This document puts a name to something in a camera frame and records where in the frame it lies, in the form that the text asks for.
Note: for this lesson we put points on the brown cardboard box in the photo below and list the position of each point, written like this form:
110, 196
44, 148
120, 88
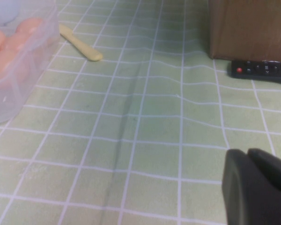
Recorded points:
248, 28

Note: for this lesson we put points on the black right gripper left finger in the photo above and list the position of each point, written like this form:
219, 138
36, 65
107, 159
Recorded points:
248, 199

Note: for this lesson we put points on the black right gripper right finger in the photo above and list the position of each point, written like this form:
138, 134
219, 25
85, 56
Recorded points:
274, 168

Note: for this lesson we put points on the black remote control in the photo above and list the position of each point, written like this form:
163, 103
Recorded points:
260, 72

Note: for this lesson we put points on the yellow plastic knife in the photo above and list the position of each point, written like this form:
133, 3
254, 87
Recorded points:
84, 49

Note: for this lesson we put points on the clear plastic egg tray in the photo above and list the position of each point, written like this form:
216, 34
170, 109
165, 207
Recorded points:
154, 117

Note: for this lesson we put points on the light blue bowl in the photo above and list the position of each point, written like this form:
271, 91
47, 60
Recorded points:
4, 9

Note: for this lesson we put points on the clear plastic egg box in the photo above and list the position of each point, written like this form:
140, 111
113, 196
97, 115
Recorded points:
14, 98

